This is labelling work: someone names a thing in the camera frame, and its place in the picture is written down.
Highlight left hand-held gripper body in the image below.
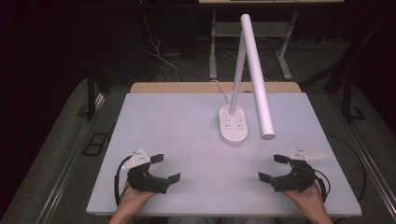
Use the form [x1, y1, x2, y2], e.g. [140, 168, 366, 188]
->
[120, 147, 171, 195]

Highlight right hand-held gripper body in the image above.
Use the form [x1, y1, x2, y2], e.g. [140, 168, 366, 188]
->
[270, 147, 333, 193]

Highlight person's left hand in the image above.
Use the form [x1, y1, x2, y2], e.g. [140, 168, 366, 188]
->
[119, 182, 157, 209]

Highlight person's right hand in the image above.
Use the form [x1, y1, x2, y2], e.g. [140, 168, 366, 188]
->
[281, 182, 325, 213]

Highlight white table cover board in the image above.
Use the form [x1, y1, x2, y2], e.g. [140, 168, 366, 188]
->
[86, 91, 363, 217]

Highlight wooden table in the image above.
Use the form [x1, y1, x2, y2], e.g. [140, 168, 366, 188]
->
[129, 81, 302, 94]

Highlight white desk lamp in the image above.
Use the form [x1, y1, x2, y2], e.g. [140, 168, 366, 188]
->
[219, 13, 276, 147]

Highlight black metal stand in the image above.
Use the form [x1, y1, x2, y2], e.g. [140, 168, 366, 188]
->
[76, 69, 108, 122]
[299, 12, 368, 123]

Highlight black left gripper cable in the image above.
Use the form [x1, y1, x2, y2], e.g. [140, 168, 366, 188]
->
[113, 154, 134, 206]

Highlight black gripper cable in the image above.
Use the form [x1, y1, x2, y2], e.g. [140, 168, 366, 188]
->
[113, 154, 134, 206]
[313, 168, 332, 203]

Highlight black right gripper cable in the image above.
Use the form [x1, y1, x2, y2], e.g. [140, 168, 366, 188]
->
[313, 168, 332, 203]

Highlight black floor frame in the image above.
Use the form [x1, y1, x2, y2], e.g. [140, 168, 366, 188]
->
[82, 132, 108, 157]

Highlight black floor cable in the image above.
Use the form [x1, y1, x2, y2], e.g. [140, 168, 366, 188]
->
[325, 133, 368, 203]

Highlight white lamp cable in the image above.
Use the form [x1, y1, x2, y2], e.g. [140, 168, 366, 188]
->
[209, 79, 233, 105]

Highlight white floor cables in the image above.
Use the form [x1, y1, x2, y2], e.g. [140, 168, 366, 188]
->
[141, 10, 183, 82]

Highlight metal frame desk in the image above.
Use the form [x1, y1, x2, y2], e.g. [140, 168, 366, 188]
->
[198, 0, 345, 81]

